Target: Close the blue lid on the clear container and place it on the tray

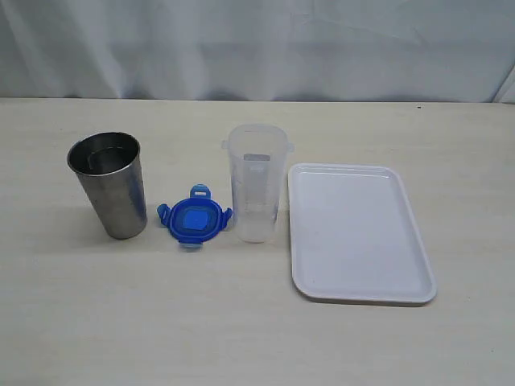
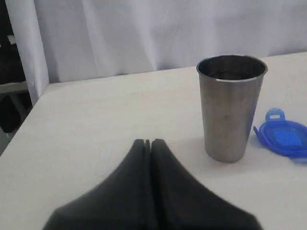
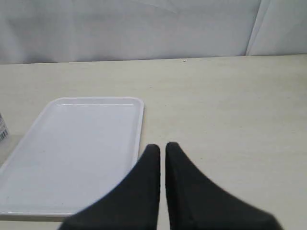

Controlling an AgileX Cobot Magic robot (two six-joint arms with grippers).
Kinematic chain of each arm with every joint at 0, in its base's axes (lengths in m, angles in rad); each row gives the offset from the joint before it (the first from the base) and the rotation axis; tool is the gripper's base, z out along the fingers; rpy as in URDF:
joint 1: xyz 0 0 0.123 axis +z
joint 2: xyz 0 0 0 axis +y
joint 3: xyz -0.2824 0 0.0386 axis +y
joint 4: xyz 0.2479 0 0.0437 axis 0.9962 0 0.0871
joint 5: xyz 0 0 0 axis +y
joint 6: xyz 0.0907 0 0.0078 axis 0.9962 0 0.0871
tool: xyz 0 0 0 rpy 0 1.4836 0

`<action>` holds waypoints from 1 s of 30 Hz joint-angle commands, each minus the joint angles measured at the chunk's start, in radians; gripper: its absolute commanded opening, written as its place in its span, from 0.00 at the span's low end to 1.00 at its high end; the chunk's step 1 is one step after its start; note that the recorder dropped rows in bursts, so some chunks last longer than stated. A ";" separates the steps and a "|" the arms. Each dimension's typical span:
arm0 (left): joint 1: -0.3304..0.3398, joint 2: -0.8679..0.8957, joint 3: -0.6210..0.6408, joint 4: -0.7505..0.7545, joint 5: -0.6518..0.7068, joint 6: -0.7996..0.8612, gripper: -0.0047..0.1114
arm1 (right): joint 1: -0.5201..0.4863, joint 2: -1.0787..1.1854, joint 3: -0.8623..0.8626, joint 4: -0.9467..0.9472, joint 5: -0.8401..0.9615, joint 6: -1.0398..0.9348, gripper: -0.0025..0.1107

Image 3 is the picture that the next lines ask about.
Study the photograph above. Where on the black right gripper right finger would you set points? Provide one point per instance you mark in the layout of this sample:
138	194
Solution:
197	203

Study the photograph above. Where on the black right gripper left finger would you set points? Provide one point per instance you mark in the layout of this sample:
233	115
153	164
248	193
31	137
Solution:
132	205

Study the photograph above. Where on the clear plastic container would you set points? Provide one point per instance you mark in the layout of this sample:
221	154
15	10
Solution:
3	129

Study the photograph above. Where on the white plastic tray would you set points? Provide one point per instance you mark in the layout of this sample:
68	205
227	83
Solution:
76	151

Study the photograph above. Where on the white backdrop cloth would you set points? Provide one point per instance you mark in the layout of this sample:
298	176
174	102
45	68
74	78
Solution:
37	31

